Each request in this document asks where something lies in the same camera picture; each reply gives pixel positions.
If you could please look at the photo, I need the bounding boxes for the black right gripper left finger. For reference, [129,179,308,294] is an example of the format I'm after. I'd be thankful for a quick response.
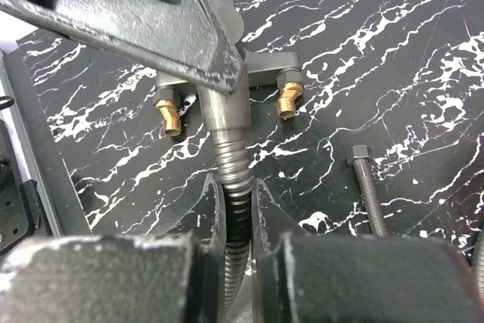
[1,174,226,322]

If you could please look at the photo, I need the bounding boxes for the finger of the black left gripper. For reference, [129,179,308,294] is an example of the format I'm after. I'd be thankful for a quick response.
[1,0,234,84]

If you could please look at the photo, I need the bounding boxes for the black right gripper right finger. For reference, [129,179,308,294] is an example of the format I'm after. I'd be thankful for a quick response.
[252,179,483,322]

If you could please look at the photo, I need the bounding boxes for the dark grey faucet mixer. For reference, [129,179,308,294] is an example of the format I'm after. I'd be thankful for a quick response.
[154,0,304,137]

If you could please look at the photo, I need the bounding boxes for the grey flexible metal hose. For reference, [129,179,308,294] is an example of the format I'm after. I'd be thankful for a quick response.
[213,128,253,323]

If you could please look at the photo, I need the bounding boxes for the black marble pattern mat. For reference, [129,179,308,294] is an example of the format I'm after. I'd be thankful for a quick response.
[14,0,484,256]

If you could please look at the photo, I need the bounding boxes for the silver aluminium rail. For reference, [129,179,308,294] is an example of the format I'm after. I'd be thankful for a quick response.
[1,52,33,182]

